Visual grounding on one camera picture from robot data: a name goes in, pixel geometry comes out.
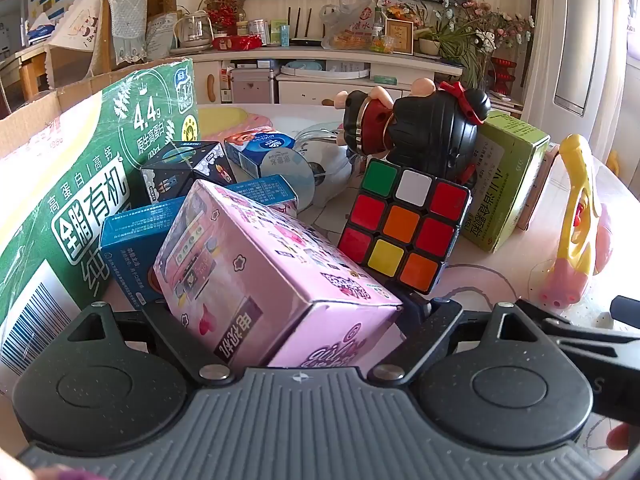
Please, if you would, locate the green cardboard carton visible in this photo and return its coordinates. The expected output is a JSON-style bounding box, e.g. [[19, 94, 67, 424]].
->
[[0, 57, 201, 393]]

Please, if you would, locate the black haired doll red bow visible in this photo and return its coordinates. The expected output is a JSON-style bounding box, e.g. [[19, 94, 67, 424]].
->
[[333, 77, 492, 187]]

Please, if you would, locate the potted flower plant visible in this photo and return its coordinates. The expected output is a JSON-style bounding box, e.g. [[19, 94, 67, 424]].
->
[[414, 0, 536, 88]]

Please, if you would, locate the blue and white small carton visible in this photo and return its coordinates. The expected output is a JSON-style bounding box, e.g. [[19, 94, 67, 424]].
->
[[223, 129, 297, 179]]

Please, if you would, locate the white standing air conditioner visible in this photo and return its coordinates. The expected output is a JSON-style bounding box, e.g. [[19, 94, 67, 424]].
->
[[521, 0, 640, 161]]

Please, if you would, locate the dark space print cube box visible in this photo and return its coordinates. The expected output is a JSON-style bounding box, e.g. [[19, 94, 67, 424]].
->
[[140, 140, 239, 206]]

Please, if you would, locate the pink toy box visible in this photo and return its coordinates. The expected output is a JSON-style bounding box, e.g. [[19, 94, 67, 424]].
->
[[152, 178, 405, 369]]

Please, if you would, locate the person's right hand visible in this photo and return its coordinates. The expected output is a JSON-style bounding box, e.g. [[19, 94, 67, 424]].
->
[[606, 422, 635, 454]]

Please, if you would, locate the glass kettle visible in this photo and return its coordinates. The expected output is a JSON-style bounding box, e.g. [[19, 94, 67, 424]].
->
[[170, 12, 217, 55]]

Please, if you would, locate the white television cabinet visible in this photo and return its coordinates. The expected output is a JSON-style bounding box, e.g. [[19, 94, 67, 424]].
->
[[189, 44, 466, 107]]

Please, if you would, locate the black router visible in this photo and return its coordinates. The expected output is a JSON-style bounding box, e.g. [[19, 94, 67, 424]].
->
[[286, 7, 324, 47]]

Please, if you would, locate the blue cardboard box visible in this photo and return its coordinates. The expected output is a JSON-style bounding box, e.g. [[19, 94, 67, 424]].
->
[[98, 174, 301, 312]]

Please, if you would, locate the yellow pink toy gun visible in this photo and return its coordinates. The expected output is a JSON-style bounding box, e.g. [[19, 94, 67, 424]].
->
[[542, 134, 614, 309]]

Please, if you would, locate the framed certificate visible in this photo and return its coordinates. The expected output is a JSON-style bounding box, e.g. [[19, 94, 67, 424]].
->
[[382, 17, 415, 56]]

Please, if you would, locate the red ornament stand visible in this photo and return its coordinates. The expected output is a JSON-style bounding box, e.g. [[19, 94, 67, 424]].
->
[[489, 56, 517, 94]]

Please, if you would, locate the green medicine box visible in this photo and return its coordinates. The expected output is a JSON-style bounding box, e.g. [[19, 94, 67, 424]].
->
[[459, 109, 551, 254]]

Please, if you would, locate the white plastic bag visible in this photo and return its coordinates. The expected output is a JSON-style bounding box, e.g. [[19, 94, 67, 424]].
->
[[319, 0, 383, 52]]

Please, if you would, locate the lace cloth cover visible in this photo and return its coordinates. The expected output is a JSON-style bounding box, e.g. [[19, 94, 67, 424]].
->
[[101, 0, 149, 67]]

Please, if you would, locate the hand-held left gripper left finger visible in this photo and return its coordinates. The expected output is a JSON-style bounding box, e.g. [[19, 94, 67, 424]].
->
[[64, 301, 235, 382]]

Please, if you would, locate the thin pink box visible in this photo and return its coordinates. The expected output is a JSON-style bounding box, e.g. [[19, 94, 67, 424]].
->
[[517, 142, 561, 231]]

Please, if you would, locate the colourful puzzle cube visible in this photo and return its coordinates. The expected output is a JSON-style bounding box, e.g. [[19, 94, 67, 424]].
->
[[337, 158, 473, 295]]

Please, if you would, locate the pink metal box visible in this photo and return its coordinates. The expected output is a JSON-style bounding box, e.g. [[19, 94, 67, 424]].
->
[[230, 67, 274, 106]]

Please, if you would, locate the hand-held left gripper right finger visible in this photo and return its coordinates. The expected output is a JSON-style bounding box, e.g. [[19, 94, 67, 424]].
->
[[374, 298, 560, 382]]

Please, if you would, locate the wooden side table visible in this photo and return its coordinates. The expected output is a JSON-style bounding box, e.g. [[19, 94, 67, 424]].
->
[[18, 42, 112, 102]]

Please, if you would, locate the red berry bouquet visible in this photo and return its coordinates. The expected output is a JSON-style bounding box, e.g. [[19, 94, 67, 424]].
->
[[199, 0, 247, 37]]

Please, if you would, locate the pink yellow cushion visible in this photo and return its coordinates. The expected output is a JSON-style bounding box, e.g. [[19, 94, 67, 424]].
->
[[198, 104, 273, 142]]

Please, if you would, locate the white paper bag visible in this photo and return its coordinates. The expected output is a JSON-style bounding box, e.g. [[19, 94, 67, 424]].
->
[[49, 0, 105, 52]]

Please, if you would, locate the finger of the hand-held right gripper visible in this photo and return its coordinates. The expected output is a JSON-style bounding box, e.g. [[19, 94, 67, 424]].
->
[[610, 295, 640, 322], [515, 298, 640, 357]]

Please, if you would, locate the silver disc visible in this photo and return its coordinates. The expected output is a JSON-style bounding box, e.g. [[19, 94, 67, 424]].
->
[[267, 147, 317, 213]]

